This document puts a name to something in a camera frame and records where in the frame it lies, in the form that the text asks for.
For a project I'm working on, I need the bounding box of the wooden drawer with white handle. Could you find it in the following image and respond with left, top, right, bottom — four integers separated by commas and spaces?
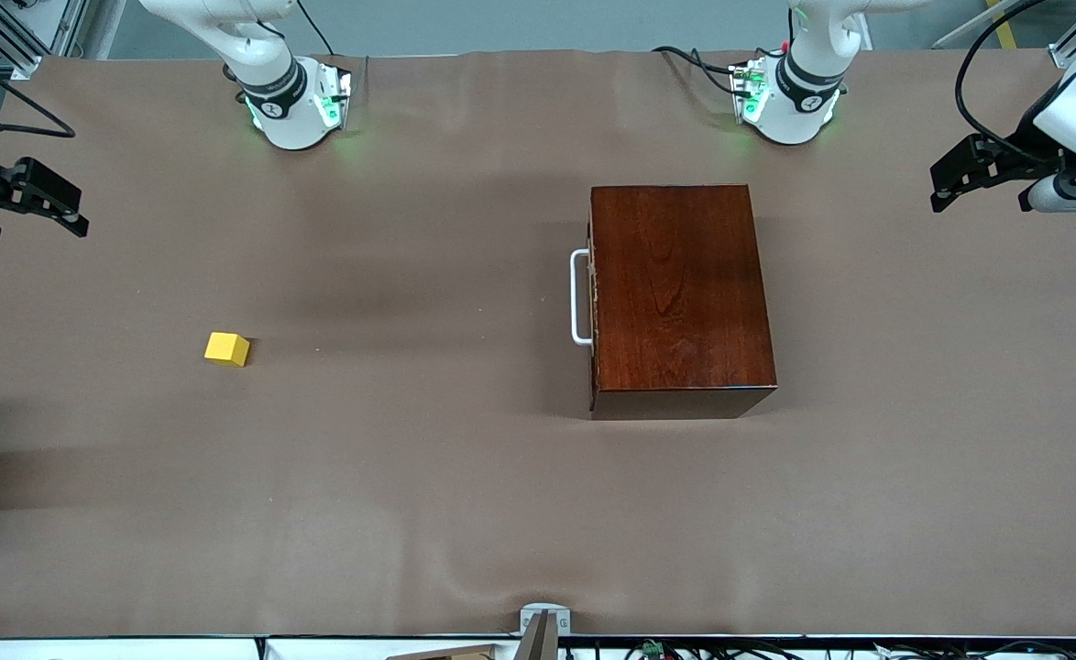
570, 247, 599, 347

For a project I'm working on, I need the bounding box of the grey metal camera bracket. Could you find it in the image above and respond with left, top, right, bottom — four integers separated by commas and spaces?
515, 602, 572, 660

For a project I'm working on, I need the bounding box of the yellow floor tape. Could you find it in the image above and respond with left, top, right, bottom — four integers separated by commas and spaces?
985, 0, 1021, 51

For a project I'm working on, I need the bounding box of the black base power cable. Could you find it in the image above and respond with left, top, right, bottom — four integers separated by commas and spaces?
295, 0, 337, 58
651, 44, 742, 100

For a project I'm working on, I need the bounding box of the brown table mat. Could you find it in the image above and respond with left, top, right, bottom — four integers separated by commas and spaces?
0, 50, 1076, 640

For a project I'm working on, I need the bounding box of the light wooden board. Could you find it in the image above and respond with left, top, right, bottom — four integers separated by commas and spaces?
387, 644, 502, 660

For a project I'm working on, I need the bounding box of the yellow cube block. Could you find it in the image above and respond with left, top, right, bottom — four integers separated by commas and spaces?
204, 332, 251, 369

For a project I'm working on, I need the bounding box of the silver aluminium post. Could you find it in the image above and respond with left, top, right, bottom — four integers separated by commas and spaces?
48, 0, 126, 61

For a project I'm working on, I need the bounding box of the dark brown wooden cabinet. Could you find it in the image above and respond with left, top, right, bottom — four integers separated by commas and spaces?
588, 184, 778, 421

